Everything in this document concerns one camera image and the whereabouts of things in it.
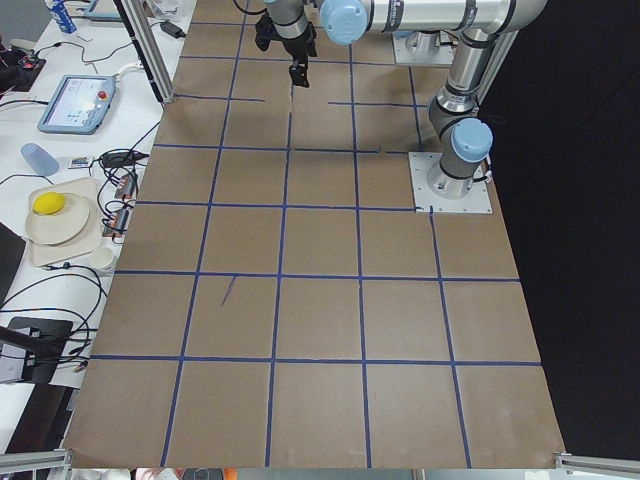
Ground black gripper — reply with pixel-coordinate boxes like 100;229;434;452
274;24;316;88

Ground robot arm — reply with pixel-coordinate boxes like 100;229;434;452
314;0;546;200

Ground black stand base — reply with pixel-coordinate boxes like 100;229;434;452
1;316;73;384

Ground black power adapter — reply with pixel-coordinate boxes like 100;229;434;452
160;20;186;39

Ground teach pendant tablet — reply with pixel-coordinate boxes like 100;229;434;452
37;75;116;135

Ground white paper cup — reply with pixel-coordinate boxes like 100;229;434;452
88;247;118;275

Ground blue plastic cup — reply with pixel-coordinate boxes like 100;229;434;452
20;143;60;177

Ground yellow lemon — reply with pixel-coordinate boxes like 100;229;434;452
32;192;66;215

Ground beige plate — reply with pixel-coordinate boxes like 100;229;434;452
25;193;90;245

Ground beige tray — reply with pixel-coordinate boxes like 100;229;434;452
25;177;102;267

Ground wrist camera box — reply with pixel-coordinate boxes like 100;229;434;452
255;13;274;52

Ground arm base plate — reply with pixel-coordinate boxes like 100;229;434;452
392;30;456;68
408;152;492;215

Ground aluminium frame post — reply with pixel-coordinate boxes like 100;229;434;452
114;0;175;104

